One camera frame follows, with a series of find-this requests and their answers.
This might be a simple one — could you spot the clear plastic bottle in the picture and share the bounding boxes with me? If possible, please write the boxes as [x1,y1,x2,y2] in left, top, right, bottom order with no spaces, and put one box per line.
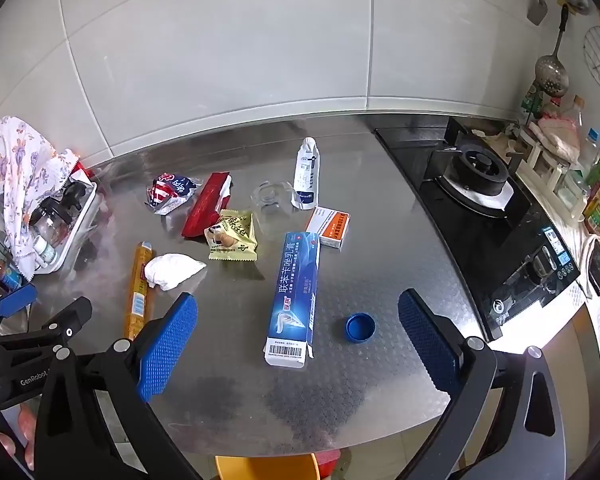
[580,127,600,176]

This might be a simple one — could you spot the white tissue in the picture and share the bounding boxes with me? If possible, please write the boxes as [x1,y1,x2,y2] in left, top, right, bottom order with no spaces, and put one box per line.
[144,253,206,291]

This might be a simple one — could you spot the floral cloth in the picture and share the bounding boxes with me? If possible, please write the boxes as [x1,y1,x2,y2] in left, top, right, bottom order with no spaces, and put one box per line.
[0,116,81,281]

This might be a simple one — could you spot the person's left hand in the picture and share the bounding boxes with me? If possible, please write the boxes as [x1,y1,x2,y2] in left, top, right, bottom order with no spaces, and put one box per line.
[0,402,38,471]

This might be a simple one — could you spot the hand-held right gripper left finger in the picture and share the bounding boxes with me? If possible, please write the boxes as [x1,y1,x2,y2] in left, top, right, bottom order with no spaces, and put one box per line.
[32,291,203,480]

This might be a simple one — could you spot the clear plastic cup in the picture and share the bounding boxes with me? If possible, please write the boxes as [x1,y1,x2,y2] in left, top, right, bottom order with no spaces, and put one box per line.
[250,180,293,236]

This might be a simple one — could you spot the orange white medicine box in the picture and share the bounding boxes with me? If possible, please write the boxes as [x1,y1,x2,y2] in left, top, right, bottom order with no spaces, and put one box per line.
[306,206,352,249]

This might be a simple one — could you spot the red snack packet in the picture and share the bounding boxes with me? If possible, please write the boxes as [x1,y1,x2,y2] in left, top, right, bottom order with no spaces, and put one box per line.
[181,172,232,239]

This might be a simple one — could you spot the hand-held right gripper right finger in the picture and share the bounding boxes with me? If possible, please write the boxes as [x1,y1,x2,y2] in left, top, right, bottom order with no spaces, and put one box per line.
[397,287,567,480]

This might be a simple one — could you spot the white seasoning shelf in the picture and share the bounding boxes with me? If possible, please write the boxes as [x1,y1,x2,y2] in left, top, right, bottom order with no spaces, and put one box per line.
[515,120,581,196]

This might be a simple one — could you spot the black gas stove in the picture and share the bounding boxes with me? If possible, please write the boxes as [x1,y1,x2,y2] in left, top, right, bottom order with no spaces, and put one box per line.
[373,116,581,342]

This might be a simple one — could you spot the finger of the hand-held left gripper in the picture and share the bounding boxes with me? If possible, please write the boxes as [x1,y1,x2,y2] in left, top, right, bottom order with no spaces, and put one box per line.
[0,282,38,341]
[0,296,93,356]

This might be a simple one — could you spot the red plastic basin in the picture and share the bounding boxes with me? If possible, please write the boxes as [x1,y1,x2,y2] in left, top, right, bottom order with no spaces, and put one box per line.
[317,450,342,480]

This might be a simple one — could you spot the yellow trash bin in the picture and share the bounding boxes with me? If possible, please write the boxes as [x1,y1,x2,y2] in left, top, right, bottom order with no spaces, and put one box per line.
[215,452,321,480]

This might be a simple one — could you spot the yellow green snack packet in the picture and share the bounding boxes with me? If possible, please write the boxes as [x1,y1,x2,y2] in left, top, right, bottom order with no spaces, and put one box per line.
[207,210,258,262]

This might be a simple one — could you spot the glass jar black lid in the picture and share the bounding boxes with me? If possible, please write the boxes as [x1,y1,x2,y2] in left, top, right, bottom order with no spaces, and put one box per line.
[30,182,88,246]

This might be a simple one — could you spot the white dish rack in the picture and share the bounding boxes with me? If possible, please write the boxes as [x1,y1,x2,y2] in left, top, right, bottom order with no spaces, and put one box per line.
[30,180,98,275]

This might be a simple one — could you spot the black flat device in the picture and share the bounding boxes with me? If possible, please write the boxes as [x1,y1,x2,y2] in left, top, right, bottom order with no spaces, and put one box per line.
[582,237,600,298]

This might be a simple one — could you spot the white squeeze tube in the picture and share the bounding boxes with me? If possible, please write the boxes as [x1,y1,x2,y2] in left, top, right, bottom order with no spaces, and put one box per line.
[291,137,322,210]

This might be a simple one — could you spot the red white striped wrapper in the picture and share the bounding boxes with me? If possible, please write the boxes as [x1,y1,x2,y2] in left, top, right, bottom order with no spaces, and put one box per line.
[146,172,202,216]

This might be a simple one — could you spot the metal slotted ladle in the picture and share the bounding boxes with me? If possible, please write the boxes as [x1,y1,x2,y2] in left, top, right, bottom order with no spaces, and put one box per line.
[535,4,571,97]

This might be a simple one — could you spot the long blue ointment box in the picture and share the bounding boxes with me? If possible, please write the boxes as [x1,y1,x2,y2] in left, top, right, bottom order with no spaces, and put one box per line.
[264,231,322,370]

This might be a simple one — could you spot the blue bottle cap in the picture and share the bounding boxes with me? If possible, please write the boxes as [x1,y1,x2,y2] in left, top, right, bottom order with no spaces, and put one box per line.
[345,312,377,343]

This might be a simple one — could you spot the yellow sausage stick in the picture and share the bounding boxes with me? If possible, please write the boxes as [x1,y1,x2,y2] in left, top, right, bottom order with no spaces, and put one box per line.
[124,241,156,341]

